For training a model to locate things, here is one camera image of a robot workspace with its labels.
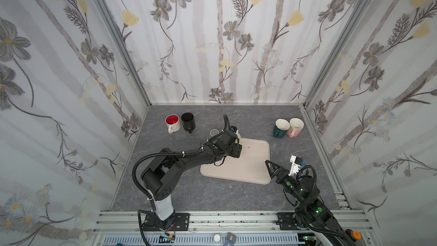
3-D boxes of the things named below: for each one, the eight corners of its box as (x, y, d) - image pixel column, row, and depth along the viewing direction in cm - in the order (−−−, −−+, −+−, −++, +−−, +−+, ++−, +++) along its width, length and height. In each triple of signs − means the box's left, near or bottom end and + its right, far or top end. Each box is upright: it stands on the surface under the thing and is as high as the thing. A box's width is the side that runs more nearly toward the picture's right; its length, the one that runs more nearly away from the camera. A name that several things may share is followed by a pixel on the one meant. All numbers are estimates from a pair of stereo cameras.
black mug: (181, 135, 106) (178, 127, 99) (184, 121, 114) (181, 112, 107) (193, 135, 106) (192, 127, 99) (195, 121, 114) (194, 112, 107)
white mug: (169, 135, 106) (166, 128, 100) (167, 123, 112) (164, 115, 106) (182, 133, 108) (179, 125, 101) (179, 120, 114) (177, 112, 108)
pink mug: (282, 140, 104) (288, 130, 95) (286, 126, 111) (292, 116, 102) (295, 144, 102) (302, 134, 93) (298, 130, 109) (304, 120, 100)
